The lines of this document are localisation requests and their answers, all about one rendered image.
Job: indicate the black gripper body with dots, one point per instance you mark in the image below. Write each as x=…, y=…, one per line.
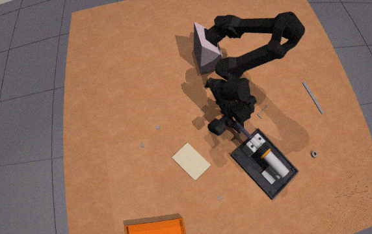
x=219, y=126

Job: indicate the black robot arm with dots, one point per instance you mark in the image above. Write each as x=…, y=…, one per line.
x=285, y=25

